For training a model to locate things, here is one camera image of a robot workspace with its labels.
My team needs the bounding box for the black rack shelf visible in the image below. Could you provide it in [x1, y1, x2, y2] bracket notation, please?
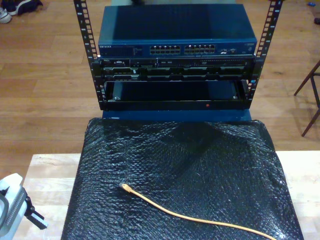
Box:
[103, 79, 251, 111]

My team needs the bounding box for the blue rack base plate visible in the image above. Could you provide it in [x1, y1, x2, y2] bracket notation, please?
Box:
[101, 109, 253, 123]

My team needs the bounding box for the blue network switch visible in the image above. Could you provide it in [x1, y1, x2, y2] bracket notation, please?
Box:
[97, 4, 258, 59]

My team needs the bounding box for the yellow network cable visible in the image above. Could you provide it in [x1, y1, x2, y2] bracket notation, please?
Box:
[120, 183, 277, 240]

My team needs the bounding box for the black perforated rack post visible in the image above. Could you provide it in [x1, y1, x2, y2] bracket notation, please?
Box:
[246, 0, 285, 110]
[73, 0, 109, 111]

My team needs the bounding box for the dark sneaker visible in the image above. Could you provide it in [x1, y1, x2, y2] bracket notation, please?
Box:
[6, 0, 44, 16]

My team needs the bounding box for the black textured mat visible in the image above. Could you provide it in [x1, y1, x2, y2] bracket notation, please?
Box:
[60, 117, 305, 240]

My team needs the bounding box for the black server unit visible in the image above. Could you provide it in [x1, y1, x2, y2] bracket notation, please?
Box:
[99, 57, 256, 82]

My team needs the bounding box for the white sneaker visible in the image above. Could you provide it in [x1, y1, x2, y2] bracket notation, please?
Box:
[0, 7, 13, 25]

